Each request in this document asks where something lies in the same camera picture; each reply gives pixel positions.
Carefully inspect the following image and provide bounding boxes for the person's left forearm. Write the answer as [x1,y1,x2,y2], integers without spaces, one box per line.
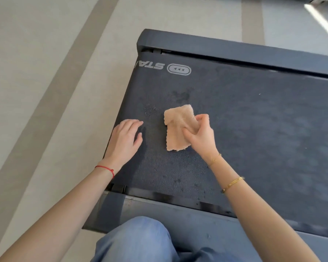
[0,160,118,262]

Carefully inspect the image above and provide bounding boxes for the beige cleaning cloth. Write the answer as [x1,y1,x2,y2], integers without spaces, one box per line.
[164,104,200,152]

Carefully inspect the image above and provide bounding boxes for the red string bracelet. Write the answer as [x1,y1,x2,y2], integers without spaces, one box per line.
[94,165,115,179]

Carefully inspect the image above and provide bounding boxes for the person's left hand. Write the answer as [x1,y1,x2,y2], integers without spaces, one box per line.
[102,119,144,172]

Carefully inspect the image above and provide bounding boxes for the person's right hand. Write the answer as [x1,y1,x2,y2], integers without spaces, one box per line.
[182,114,221,164]

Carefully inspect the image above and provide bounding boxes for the gold bangle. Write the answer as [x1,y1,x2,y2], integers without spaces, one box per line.
[221,176,245,194]

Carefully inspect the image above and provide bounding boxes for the person's blue jeans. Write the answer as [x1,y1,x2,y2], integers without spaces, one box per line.
[90,216,252,262]

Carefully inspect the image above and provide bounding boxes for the person's right forearm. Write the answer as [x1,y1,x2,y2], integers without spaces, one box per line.
[207,155,322,262]

